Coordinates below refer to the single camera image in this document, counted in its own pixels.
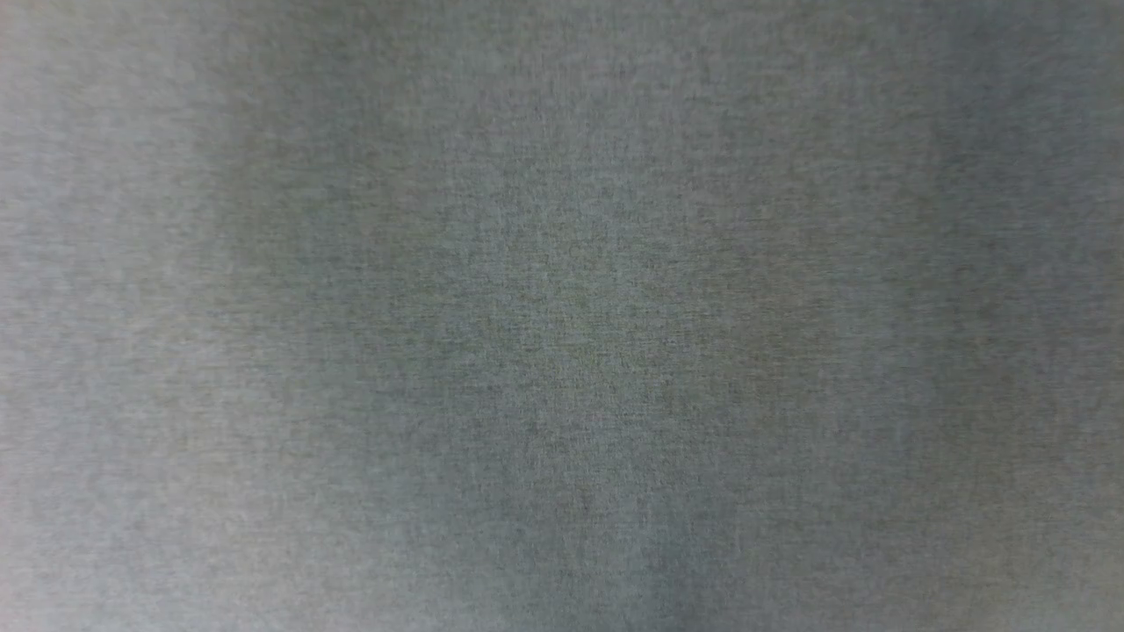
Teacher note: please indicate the grey fabric sofa cushion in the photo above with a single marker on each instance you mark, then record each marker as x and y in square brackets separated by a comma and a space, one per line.
[562, 316]

